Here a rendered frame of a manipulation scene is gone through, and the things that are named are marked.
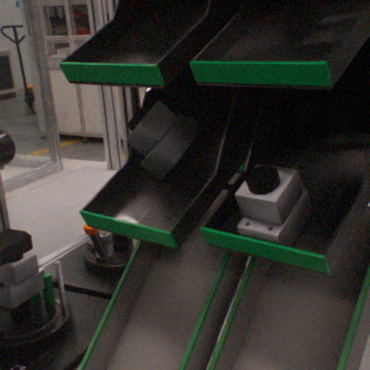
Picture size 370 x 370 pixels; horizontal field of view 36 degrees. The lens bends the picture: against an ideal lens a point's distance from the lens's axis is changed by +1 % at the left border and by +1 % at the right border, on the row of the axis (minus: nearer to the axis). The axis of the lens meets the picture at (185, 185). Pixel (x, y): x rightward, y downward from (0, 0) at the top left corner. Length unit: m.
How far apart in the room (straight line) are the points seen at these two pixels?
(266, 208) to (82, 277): 0.58
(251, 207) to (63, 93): 6.10
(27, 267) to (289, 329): 0.40
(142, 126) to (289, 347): 0.28
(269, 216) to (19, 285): 0.45
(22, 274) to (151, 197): 0.28
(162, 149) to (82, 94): 5.77
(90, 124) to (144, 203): 5.77
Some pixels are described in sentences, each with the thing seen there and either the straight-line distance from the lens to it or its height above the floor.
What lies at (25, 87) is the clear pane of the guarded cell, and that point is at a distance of 2.19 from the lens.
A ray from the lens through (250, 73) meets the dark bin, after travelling 0.49.
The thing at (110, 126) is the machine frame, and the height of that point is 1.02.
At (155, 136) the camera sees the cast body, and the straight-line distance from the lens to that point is 0.63.
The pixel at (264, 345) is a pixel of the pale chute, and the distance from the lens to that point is 0.66.
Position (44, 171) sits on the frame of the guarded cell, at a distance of 2.12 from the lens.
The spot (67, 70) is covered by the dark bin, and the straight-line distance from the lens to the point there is 0.60.
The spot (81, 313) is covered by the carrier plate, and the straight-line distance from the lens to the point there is 0.93.
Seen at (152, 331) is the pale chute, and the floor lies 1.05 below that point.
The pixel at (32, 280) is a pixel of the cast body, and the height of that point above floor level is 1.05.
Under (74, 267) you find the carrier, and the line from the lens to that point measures 1.08.
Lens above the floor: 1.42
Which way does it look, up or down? 18 degrees down
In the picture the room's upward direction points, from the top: 4 degrees counter-clockwise
